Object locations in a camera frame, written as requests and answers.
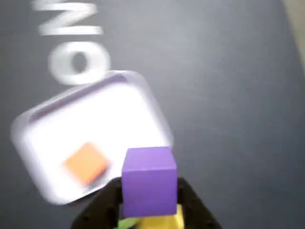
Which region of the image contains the white rectangular tray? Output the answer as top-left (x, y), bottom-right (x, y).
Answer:
top-left (10, 70), bottom-right (174, 206)

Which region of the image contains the yellow cube block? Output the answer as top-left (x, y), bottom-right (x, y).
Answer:
top-left (137, 204), bottom-right (184, 229)

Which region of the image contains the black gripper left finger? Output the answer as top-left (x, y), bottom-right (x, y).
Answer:
top-left (71, 177), bottom-right (124, 229)

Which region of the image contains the orange cube block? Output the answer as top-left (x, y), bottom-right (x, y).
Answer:
top-left (62, 142), bottom-right (111, 187)

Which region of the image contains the black mat with WOWROBO print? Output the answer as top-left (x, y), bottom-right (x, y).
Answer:
top-left (0, 0), bottom-right (305, 229)

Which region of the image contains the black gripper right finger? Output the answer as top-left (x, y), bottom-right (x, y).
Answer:
top-left (176, 177), bottom-right (224, 229)

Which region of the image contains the purple cube block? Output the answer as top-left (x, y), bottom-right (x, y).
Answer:
top-left (121, 146), bottom-right (178, 218)

